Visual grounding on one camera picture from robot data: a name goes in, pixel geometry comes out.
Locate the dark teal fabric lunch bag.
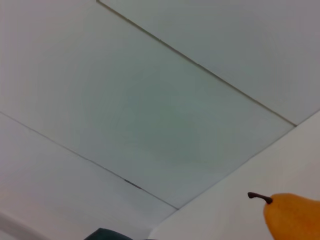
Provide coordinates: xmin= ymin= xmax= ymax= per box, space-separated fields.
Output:
xmin=83 ymin=227 xmax=151 ymax=240

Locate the orange yellow pear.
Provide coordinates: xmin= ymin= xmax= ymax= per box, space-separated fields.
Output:
xmin=247 ymin=191 xmax=320 ymax=240

